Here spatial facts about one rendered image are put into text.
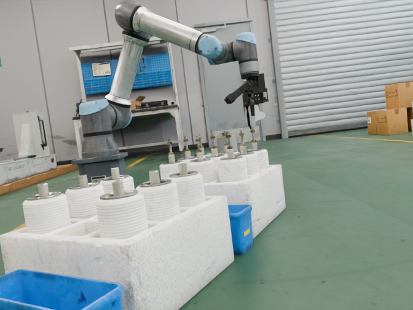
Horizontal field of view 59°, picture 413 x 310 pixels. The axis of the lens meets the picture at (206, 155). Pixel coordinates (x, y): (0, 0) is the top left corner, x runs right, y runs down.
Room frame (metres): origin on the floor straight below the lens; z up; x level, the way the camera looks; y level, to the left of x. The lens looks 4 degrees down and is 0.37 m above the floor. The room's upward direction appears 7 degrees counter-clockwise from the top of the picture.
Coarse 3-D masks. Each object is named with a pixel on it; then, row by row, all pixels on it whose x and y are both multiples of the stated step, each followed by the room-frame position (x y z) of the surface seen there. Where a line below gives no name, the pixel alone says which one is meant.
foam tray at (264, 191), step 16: (256, 176) 1.22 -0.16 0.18; (272, 176) 1.34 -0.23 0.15; (208, 192) 1.18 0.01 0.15; (224, 192) 1.15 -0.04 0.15; (240, 192) 1.12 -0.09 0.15; (256, 192) 1.18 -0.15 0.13; (272, 192) 1.32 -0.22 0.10; (256, 208) 1.16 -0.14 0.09; (272, 208) 1.30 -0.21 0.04; (256, 224) 1.15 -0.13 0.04
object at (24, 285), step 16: (16, 272) 0.74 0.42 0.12; (32, 272) 0.72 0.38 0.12; (48, 272) 0.70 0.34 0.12; (0, 288) 0.70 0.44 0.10; (16, 288) 0.73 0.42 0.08; (32, 288) 0.72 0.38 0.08; (48, 288) 0.69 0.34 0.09; (64, 288) 0.67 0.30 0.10; (80, 288) 0.65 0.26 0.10; (96, 288) 0.63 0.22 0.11; (112, 288) 0.61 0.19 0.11; (0, 304) 0.60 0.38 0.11; (16, 304) 0.57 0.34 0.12; (32, 304) 0.72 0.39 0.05; (48, 304) 0.70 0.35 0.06; (64, 304) 0.67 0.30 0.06; (80, 304) 0.65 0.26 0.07; (96, 304) 0.54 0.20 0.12; (112, 304) 0.57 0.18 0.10
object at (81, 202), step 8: (72, 192) 0.90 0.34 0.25; (80, 192) 0.90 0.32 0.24; (88, 192) 0.90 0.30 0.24; (96, 192) 0.92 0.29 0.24; (72, 200) 0.90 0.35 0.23; (80, 200) 0.90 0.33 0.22; (88, 200) 0.90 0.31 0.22; (96, 200) 0.92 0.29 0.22; (72, 208) 0.90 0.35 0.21; (80, 208) 0.90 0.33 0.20; (88, 208) 0.90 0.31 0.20; (72, 216) 0.91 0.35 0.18; (80, 216) 0.90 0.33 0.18; (88, 216) 0.90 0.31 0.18
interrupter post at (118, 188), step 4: (116, 180) 0.73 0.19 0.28; (120, 180) 0.72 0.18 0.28; (112, 184) 0.72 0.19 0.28; (116, 184) 0.71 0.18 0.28; (120, 184) 0.72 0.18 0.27; (112, 188) 0.72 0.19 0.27; (116, 188) 0.71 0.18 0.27; (120, 188) 0.72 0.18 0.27; (116, 192) 0.71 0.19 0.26; (120, 192) 0.72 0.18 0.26; (124, 192) 0.73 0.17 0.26
